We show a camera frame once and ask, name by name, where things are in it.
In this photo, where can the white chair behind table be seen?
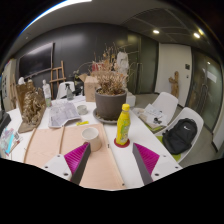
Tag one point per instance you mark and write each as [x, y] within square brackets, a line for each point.
[62, 89]

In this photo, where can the flat round red coaster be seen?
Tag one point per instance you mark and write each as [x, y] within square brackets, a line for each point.
[116, 144]

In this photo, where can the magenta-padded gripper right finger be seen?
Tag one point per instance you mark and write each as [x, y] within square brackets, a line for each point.
[147, 157]

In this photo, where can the wooden figure sculpture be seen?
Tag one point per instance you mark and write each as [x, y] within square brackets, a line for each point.
[174, 85]

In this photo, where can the brown cardboard box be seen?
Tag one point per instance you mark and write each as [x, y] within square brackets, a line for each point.
[90, 88]

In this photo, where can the black wall screen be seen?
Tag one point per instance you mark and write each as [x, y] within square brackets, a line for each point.
[36, 60]

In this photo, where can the white plaster statue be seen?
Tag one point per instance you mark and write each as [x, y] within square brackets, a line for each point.
[123, 61]

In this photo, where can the white plaster bust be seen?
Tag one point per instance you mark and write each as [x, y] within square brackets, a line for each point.
[21, 80]

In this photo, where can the white bottle with green label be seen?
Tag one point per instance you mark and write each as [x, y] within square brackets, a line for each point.
[46, 93]

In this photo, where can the wooden easel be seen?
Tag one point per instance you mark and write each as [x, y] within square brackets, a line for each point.
[58, 78]

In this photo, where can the stack of papers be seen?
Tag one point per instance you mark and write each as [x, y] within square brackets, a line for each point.
[153, 115]

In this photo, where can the small yellow packet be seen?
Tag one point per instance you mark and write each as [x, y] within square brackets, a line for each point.
[82, 123]

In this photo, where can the white chair holding backpack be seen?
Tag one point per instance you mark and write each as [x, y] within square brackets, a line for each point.
[191, 115]

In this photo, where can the white chair holding papers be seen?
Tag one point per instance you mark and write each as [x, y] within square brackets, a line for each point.
[168, 101]

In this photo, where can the black box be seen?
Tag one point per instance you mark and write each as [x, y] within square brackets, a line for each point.
[4, 120]

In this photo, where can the grey pot with dried plant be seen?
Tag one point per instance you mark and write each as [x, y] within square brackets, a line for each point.
[110, 103]

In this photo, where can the black backpack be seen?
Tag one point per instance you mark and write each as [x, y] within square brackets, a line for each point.
[180, 136]

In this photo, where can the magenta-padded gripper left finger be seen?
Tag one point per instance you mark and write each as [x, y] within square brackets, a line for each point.
[77, 156]

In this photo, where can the grey plant saucer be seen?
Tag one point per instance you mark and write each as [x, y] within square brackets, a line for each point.
[100, 119]

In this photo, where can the colourful book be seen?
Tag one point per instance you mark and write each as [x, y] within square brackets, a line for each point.
[8, 140]

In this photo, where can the clear spray bottle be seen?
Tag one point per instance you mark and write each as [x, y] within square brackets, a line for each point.
[69, 94]

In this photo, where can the small white bowl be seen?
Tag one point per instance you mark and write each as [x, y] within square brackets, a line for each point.
[82, 110]

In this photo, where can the round ceiling light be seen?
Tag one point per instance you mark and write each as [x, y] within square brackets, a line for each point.
[196, 35]
[155, 31]

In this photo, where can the brown carved sculpture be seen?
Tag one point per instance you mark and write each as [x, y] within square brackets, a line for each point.
[33, 106]

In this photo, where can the white mug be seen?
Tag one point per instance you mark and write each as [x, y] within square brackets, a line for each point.
[92, 140]

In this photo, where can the yellow drink bottle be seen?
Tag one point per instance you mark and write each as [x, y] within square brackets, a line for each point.
[123, 128]

